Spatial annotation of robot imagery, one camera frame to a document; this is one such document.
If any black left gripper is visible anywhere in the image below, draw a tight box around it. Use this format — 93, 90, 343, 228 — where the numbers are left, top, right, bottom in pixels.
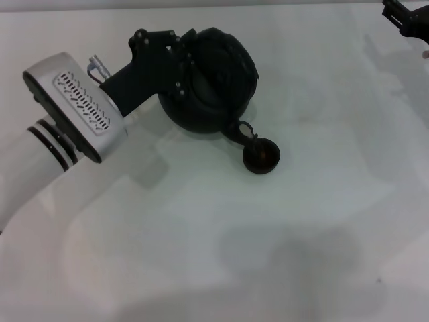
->
99, 28, 199, 119

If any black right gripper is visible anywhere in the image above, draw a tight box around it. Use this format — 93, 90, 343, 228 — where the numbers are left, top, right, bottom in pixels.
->
381, 0, 429, 44

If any black round teapot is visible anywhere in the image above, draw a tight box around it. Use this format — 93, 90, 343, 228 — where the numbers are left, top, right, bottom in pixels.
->
156, 27, 261, 149

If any small dark teacup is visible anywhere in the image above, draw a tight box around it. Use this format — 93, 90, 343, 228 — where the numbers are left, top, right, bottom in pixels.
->
241, 137, 282, 176

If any left wrist cable connector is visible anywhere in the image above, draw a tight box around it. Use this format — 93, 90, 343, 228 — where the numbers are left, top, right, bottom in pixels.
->
87, 56, 111, 82

